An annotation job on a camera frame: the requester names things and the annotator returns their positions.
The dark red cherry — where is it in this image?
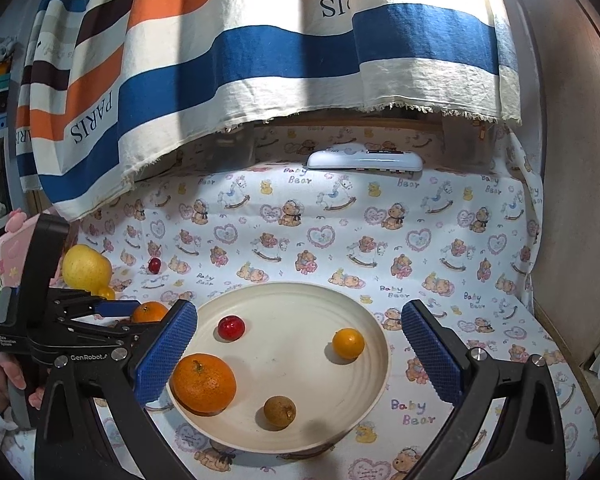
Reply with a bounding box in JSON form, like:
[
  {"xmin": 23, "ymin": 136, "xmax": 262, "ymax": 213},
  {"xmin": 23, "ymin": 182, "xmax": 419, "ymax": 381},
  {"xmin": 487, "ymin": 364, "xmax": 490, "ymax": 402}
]
[{"xmin": 147, "ymin": 257, "xmax": 161, "ymax": 275}]

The baby bear patterned cloth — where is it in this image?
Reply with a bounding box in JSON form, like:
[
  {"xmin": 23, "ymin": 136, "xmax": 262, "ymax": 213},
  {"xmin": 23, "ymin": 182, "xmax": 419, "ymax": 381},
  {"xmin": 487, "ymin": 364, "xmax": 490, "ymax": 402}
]
[{"xmin": 78, "ymin": 128, "xmax": 600, "ymax": 479}]

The large orange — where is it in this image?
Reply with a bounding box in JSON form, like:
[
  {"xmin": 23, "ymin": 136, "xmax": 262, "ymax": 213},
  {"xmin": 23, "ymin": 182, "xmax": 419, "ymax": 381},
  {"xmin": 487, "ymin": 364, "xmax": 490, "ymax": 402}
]
[{"xmin": 131, "ymin": 301, "xmax": 169, "ymax": 324}]

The small orange kumquat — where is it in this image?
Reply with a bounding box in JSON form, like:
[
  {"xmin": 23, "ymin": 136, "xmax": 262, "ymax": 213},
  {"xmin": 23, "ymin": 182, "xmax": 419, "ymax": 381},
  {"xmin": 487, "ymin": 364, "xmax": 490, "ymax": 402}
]
[{"xmin": 332, "ymin": 327, "xmax": 365, "ymax": 361}]

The person's hand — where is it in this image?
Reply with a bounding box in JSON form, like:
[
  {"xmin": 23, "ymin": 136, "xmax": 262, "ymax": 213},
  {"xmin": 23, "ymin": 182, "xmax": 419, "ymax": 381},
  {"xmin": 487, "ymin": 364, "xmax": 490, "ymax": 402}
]
[{"xmin": 0, "ymin": 331, "xmax": 46, "ymax": 411}]

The wooden headboard panel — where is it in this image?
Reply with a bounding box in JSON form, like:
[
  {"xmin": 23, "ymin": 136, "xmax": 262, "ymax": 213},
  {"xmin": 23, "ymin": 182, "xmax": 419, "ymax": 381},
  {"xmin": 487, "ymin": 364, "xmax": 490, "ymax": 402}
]
[{"xmin": 518, "ymin": 0, "xmax": 600, "ymax": 364}]

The brown longan fruit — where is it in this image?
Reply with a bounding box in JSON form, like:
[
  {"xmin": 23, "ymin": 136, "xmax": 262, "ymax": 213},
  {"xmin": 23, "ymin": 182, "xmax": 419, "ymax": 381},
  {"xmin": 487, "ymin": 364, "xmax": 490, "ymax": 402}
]
[{"xmin": 262, "ymin": 396, "xmax": 297, "ymax": 429}]

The orange with green stem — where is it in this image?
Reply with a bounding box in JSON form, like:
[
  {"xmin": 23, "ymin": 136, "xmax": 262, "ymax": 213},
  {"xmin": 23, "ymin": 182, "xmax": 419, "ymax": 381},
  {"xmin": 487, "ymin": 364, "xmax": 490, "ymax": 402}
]
[{"xmin": 170, "ymin": 353, "xmax": 237, "ymax": 415}]

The small yellow kumquat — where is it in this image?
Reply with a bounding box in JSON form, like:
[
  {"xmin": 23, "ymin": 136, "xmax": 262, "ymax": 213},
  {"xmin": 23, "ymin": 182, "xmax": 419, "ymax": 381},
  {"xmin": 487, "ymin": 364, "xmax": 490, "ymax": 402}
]
[{"xmin": 95, "ymin": 285, "xmax": 116, "ymax": 300}]

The white remote control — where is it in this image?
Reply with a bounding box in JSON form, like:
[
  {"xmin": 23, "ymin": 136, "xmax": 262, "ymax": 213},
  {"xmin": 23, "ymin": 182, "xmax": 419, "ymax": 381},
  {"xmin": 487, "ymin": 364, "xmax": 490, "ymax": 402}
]
[{"xmin": 306, "ymin": 143, "xmax": 424, "ymax": 172}]

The pink toy box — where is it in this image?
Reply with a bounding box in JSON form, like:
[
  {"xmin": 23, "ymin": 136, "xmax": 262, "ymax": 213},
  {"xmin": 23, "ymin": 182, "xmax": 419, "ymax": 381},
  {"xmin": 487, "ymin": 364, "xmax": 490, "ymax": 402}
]
[{"xmin": 0, "ymin": 209, "xmax": 40, "ymax": 288}]

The striped Paris blanket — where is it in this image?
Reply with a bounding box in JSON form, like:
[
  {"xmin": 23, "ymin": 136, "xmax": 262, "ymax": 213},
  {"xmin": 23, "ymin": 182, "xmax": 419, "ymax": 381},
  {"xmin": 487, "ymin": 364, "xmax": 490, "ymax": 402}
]
[{"xmin": 15, "ymin": 0, "xmax": 521, "ymax": 220}]

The yellow pear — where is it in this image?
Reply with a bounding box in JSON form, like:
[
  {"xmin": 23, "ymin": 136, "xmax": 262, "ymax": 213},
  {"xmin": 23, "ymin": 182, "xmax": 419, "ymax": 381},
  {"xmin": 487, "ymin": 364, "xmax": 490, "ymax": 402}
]
[{"xmin": 61, "ymin": 244, "xmax": 112, "ymax": 294}]

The red cherry tomato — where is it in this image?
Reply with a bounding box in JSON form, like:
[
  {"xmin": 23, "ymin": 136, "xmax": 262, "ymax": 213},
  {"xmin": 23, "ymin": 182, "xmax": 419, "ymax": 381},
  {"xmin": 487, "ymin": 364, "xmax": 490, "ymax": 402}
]
[{"xmin": 216, "ymin": 315, "xmax": 246, "ymax": 341}]

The cream round plate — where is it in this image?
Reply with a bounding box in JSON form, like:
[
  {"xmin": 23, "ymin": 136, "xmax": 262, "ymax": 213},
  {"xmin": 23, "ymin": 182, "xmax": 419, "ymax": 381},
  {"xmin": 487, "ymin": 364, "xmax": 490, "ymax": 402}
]
[{"xmin": 171, "ymin": 282, "xmax": 390, "ymax": 455}]

